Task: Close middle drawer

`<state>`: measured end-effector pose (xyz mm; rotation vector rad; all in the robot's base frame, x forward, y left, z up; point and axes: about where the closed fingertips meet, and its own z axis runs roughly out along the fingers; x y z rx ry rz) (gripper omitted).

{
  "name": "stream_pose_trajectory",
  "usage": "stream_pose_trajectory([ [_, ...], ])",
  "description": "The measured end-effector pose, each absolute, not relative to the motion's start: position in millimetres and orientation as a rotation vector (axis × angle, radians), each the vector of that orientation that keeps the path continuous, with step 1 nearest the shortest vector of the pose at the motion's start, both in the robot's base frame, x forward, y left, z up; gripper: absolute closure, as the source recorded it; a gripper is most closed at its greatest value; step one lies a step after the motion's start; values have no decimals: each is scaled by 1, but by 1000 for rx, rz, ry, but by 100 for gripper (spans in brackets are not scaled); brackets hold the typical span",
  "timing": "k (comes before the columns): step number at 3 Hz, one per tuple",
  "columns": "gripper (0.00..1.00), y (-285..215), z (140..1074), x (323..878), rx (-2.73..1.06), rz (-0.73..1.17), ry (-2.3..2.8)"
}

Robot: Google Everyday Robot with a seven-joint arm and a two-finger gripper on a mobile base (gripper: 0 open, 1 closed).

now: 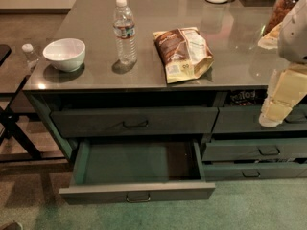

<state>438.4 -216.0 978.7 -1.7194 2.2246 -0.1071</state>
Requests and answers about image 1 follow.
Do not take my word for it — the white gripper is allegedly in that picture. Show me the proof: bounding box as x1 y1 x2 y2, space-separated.
259 63 307 127

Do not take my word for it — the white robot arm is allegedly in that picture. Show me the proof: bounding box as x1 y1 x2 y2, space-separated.
259 0 307 127

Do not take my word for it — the dark snack bag in drawer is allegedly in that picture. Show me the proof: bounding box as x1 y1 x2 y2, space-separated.
227 90 267 106

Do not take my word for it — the grey drawer cabinet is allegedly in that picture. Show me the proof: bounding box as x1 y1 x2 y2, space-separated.
22 0 307 206

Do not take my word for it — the brown snack bag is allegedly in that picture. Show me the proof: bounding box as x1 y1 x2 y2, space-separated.
153 27 214 83

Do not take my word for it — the plastic jar of snacks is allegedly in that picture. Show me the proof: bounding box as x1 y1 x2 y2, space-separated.
263 0 298 35

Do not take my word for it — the clear plastic water bottle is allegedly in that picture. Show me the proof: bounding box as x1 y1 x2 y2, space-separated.
113 0 137 65

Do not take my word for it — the white ceramic bowl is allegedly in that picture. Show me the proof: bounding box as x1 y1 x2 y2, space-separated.
43 38 85 72

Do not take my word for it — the small clear bottle white cap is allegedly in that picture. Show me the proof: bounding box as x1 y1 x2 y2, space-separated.
22 44 39 71

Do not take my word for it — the black folding side table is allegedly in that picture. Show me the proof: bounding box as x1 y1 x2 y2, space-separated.
0 43 42 161

